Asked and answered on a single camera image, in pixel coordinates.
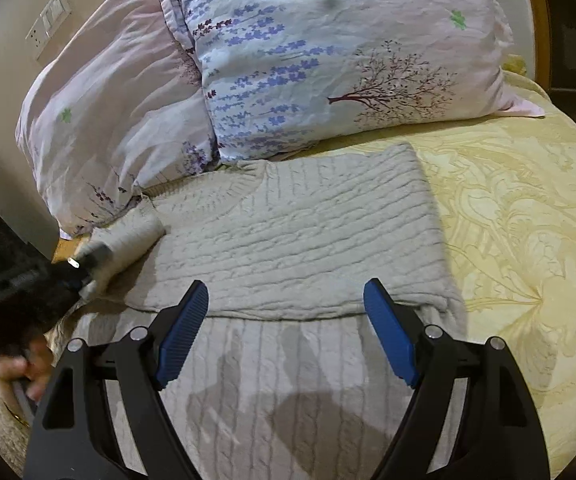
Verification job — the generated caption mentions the blue floral tree pillow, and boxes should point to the blue floral tree pillow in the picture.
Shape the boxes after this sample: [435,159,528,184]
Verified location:
[160,0,544,160]

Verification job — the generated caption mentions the white wall switch plate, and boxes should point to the white wall switch plate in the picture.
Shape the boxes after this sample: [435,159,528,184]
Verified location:
[26,0,72,61]

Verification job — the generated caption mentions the yellow patterned bedsheet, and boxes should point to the yellow patterned bedsheet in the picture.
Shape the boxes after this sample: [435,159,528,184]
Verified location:
[0,54,576,480]

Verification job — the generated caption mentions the person's hand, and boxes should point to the person's hand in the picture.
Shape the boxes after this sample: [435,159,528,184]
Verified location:
[0,335,54,411]

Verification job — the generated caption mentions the pink floral pillow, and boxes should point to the pink floral pillow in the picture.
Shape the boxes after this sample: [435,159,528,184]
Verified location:
[16,0,217,237]

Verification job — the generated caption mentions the beige cable knit sweater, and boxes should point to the beige cable knit sweater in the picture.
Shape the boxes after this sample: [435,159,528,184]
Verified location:
[69,143,466,479]

